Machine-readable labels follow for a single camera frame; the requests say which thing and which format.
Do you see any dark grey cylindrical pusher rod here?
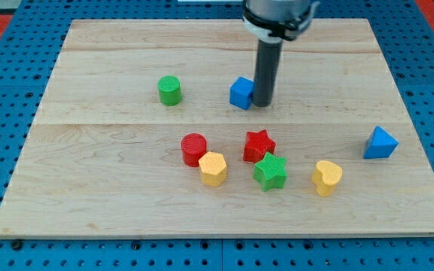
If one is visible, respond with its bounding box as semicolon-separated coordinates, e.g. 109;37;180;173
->
252;41;283;107

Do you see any blue cube block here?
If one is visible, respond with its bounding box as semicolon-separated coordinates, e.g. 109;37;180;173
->
229;77;253;110

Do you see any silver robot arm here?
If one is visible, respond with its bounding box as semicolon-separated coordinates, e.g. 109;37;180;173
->
242;0;320;107

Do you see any red star block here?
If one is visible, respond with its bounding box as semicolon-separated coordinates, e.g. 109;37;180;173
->
243;129;277;163

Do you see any green cylinder block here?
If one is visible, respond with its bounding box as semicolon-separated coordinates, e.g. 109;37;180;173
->
157;75;182;106

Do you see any green star block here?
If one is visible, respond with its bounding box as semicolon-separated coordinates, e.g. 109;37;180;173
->
253;152;287;192

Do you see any red cylinder block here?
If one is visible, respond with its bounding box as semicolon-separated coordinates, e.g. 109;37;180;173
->
181;133;207;167

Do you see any yellow hexagon block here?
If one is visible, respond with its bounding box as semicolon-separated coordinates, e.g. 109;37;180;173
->
198;151;227;187

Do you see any yellow heart block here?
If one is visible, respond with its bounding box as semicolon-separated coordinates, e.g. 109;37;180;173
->
311;160;344;197

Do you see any blue triangle block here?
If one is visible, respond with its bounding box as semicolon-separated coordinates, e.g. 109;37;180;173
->
362;126;399;159

